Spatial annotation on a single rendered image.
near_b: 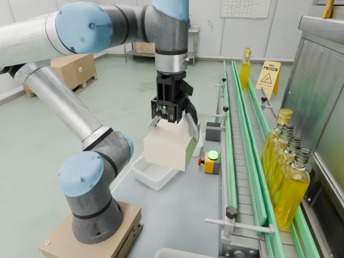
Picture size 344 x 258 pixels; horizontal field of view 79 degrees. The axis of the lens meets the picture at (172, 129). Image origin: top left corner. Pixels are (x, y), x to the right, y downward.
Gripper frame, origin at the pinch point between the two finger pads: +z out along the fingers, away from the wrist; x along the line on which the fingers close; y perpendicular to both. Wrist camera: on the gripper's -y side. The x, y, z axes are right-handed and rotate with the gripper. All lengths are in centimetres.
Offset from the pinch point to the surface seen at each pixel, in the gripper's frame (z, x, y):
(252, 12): -8, 0, -588
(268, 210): 14.7, 29.3, 5.2
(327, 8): -32, 39, -46
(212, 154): 25.2, 8.8, -27.3
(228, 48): 82, -47, -581
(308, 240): 13.7, 37.8, 11.4
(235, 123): 23, 16, -55
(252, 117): 23, 24, -65
